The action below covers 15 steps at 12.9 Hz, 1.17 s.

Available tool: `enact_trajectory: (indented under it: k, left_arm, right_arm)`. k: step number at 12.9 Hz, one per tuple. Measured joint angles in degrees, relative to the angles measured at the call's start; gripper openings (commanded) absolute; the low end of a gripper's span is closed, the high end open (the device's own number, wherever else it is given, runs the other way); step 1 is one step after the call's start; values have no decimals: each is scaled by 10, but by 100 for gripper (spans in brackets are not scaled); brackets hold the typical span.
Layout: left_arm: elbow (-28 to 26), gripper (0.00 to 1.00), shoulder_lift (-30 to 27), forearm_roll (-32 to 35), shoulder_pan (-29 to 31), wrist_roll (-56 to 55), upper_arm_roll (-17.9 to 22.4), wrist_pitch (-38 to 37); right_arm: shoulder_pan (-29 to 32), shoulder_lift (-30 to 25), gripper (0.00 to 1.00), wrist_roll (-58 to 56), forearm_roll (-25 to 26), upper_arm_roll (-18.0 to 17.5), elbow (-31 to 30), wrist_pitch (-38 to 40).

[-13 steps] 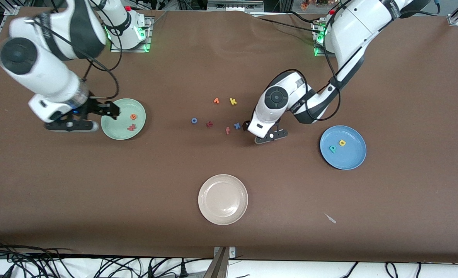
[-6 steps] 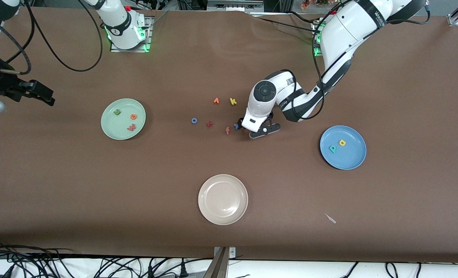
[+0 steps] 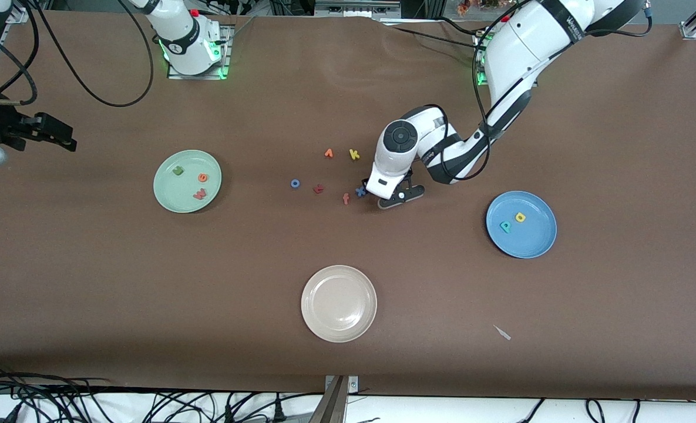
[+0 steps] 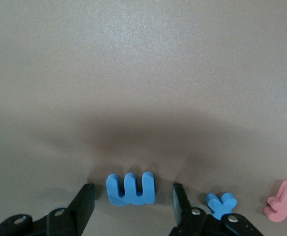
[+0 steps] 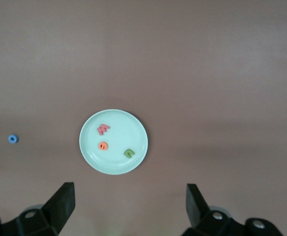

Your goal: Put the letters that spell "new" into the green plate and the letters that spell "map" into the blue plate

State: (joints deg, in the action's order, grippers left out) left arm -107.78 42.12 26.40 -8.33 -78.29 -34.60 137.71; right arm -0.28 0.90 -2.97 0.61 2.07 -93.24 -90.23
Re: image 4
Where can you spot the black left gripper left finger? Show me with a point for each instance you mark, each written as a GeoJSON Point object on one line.
{"type": "Point", "coordinates": [79, 209]}

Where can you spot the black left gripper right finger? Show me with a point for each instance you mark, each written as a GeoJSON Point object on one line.
{"type": "Point", "coordinates": [182, 209]}

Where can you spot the blue foam letter m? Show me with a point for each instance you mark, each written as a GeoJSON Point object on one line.
{"type": "Point", "coordinates": [131, 200]}

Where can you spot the blue foam letter x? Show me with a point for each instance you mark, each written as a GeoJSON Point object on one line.
{"type": "Point", "coordinates": [220, 205]}

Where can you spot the pink foam letter f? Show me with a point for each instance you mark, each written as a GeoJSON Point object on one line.
{"type": "Point", "coordinates": [281, 204]}

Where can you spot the brown table cover sheet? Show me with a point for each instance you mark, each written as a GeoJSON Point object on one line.
{"type": "Point", "coordinates": [133, 73]}

